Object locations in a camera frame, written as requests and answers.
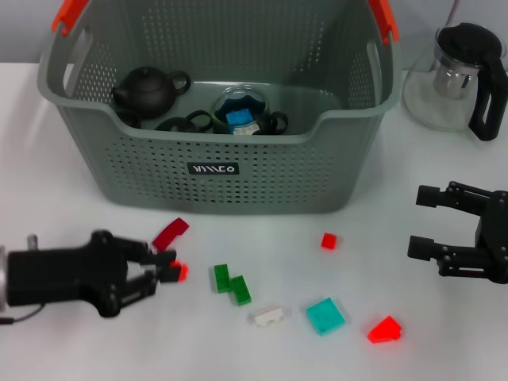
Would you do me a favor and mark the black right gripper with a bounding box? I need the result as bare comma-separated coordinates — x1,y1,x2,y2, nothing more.
407,181,508,285

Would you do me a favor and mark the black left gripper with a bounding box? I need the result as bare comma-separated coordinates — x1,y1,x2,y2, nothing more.
6,229,183,318

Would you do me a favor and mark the small red studded brick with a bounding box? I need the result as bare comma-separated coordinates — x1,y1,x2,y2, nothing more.
170,260,191,283

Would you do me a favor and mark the dark red curved brick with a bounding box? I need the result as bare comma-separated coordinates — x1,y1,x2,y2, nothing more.
152,217,191,252

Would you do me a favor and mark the green rectangular building brick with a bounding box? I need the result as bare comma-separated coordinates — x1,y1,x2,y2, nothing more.
229,275,253,307
213,264,232,294

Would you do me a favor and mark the white building plate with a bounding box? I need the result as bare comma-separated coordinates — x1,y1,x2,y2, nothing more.
232,121,261,137

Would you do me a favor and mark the blue square building brick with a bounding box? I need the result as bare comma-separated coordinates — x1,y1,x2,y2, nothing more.
225,107,255,126

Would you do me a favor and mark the grey perforated storage basket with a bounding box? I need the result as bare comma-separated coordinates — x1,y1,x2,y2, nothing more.
37,0,402,215

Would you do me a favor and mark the red sloped roof brick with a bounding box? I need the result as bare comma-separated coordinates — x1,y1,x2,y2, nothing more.
367,315,402,344

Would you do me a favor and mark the white rectangular building brick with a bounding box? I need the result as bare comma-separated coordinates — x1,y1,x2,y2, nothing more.
249,304,287,329

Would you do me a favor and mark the teal square building plate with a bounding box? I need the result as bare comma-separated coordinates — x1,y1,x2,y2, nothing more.
305,297,345,337

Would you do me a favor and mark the black clay teapot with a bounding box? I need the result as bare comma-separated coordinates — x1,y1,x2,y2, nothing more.
110,66,192,119

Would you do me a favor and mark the left gripper cable with plug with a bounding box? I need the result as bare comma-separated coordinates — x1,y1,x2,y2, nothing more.
0,303,45,326

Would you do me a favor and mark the glass pitcher with black handle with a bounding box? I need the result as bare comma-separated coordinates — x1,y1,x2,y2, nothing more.
402,22,508,142

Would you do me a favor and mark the thin grey background cable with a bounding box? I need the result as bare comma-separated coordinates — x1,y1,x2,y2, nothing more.
444,0,461,29

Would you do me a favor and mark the orange basket handle clip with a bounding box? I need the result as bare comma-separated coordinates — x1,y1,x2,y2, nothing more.
368,0,400,44
52,0,89,37

